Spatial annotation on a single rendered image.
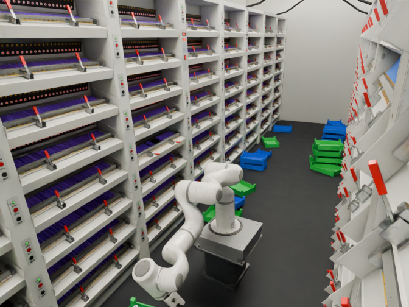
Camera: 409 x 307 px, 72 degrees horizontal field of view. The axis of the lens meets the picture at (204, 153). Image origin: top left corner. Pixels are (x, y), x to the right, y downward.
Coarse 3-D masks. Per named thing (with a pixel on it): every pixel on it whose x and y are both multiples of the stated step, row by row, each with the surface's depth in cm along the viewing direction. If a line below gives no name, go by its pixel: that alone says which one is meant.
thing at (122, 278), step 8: (184, 216) 255; (176, 224) 243; (168, 232) 233; (160, 240) 223; (152, 248) 215; (128, 272) 193; (120, 280) 186; (112, 288) 180; (104, 296) 174; (96, 304) 169
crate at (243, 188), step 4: (240, 184) 310; (244, 184) 307; (248, 184) 301; (232, 188) 293; (236, 188) 302; (240, 188) 301; (244, 188) 301; (248, 188) 301; (252, 188) 291; (236, 192) 290; (240, 192) 285; (244, 192) 284; (248, 192) 289; (252, 192) 293; (240, 196) 286
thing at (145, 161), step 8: (168, 128) 234; (176, 128) 230; (184, 136) 229; (168, 144) 213; (176, 144) 217; (152, 152) 198; (160, 152) 200; (168, 152) 211; (144, 160) 187; (152, 160) 193
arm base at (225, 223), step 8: (216, 208) 174; (224, 208) 170; (232, 208) 172; (216, 216) 176; (224, 216) 172; (232, 216) 174; (216, 224) 179; (224, 224) 173; (232, 224) 175; (224, 232) 172; (232, 232) 172
